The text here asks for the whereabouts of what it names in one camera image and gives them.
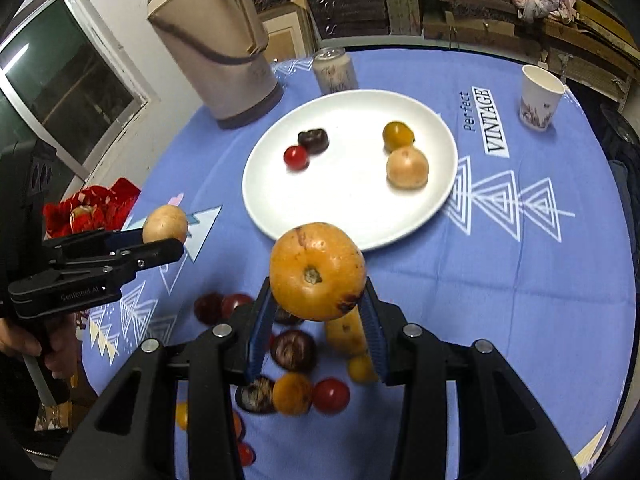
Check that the white round plate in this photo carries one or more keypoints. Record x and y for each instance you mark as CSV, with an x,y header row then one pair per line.
x,y
345,190

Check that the yellow tan pear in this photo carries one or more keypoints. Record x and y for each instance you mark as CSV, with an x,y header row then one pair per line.
x,y
345,335

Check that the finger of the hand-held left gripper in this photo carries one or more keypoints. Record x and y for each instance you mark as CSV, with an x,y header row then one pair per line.
x,y
155,252
125,237

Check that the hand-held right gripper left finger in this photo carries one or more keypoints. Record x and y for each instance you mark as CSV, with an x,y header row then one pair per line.
x,y
260,332

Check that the brown kiwi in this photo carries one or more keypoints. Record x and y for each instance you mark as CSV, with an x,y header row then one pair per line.
x,y
165,224

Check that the grey box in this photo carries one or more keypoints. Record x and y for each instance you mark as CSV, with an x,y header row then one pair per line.
x,y
210,50

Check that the dark red plum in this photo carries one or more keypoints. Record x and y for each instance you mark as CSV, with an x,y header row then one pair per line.
x,y
208,308

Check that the dark chair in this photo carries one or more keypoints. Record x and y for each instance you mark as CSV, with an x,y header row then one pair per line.
x,y
622,150

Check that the person's left hand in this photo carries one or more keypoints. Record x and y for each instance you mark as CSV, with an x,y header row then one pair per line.
x,y
20,340

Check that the yellow orange tomato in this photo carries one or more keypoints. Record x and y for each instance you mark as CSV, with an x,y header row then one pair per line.
x,y
182,415

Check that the person's dark jacket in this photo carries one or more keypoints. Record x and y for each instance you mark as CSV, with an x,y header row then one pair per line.
x,y
20,420

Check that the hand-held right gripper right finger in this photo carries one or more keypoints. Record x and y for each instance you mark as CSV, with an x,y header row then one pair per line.
x,y
372,340

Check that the red crumpled bag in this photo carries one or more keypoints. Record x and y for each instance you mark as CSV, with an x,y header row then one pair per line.
x,y
90,205

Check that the tan round pear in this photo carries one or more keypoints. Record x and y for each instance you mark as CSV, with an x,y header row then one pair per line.
x,y
407,168

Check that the wooden picture frame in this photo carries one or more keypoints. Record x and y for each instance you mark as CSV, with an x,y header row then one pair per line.
x,y
282,35

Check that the blue printed tablecloth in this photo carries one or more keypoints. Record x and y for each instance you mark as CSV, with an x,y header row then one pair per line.
x,y
500,285

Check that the printed paper cup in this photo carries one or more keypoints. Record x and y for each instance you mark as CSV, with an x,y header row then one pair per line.
x,y
537,100

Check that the small yellow tomato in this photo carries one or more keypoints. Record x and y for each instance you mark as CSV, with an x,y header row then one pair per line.
x,y
360,368

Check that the orange tangerine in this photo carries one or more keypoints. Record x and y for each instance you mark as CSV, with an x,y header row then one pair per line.
x,y
292,394

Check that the white framed window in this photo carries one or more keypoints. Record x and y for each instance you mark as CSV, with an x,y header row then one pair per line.
x,y
60,75

